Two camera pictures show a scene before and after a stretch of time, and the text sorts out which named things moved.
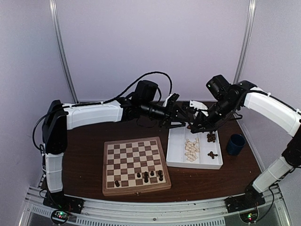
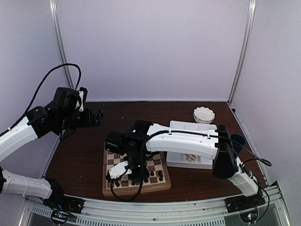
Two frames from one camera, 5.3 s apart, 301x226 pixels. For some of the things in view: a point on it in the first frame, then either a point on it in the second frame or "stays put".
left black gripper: x=171 y=116 to x=96 y=122
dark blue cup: x=235 y=144 stays put
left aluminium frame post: x=59 y=41 stays put
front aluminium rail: x=272 y=212 stays put
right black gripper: x=201 y=119 to x=144 y=173
